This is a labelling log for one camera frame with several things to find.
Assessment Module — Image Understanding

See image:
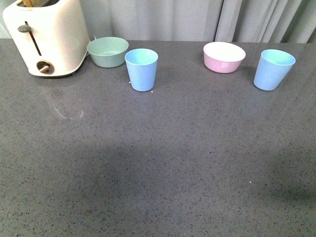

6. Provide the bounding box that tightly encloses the blue cup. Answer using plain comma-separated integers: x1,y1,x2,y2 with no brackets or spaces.
125,48,158,92
254,49,296,91

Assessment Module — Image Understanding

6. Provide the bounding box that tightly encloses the green bowl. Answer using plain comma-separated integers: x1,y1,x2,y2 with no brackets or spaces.
87,37,129,68

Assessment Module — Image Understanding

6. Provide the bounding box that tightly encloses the pink bowl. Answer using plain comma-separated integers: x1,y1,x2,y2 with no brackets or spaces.
203,42,246,74

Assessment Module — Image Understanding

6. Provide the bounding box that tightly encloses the white toaster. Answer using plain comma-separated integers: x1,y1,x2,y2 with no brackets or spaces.
3,0,90,77

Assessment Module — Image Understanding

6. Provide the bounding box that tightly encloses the grey curtain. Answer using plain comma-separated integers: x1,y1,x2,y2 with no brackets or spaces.
0,0,316,44

